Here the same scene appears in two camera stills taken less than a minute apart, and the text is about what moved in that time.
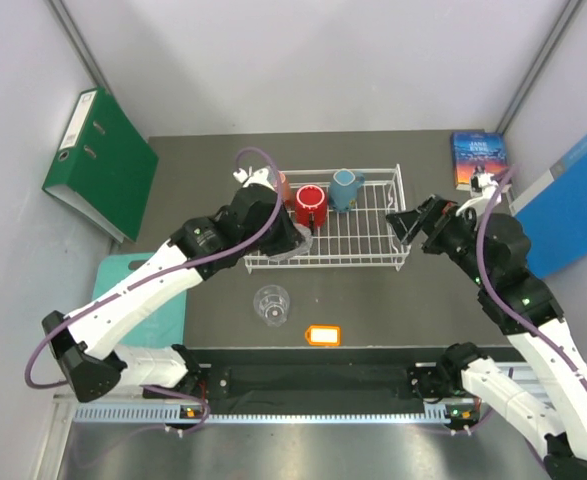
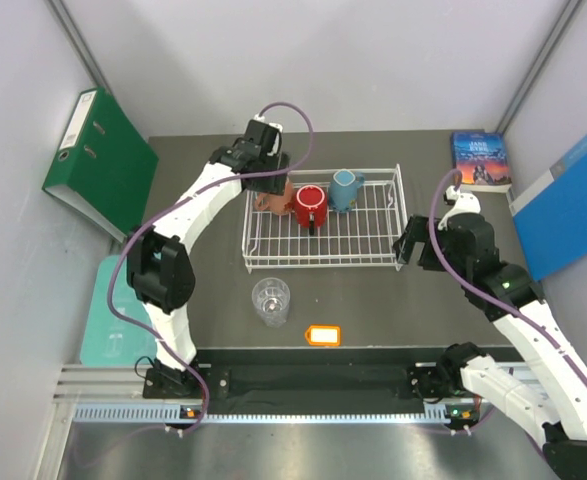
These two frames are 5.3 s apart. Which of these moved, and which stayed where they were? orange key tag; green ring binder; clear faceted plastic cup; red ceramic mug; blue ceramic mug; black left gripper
Moved: black left gripper; clear faceted plastic cup
Stayed: orange key tag; blue ceramic mug; green ring binder; red ceramic mug
